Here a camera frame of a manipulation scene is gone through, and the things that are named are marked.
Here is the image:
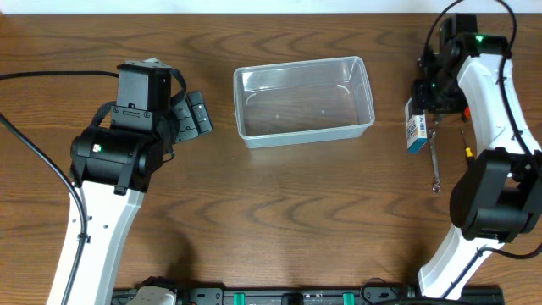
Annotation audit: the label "white blue product box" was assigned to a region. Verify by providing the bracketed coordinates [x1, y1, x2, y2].
[405, 99, 428, 153]

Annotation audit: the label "clear plastic container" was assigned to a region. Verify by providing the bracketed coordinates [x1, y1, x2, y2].
[233, 56, 375, 149]

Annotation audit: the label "small black-handled hammer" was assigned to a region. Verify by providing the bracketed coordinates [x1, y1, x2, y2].
[433, 113, 444, 125]

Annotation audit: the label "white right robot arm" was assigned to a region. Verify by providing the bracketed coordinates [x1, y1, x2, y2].
[406, 14, 541, 300]

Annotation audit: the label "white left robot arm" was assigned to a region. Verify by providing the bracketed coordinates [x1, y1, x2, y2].
[47, 58, 213, 304]

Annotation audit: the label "black yellow screwdriver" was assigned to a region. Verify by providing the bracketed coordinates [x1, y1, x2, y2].
[461, 130, 474, 163]

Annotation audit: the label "silver combination wrench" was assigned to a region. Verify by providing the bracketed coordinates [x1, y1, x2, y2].
[428, 129, 440, 193]

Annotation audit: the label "red-handled pliers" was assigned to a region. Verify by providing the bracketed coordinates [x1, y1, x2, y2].
[462, 107, 471, 123]

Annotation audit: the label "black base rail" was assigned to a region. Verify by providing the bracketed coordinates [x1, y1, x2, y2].
[110, 276, 506, 305]

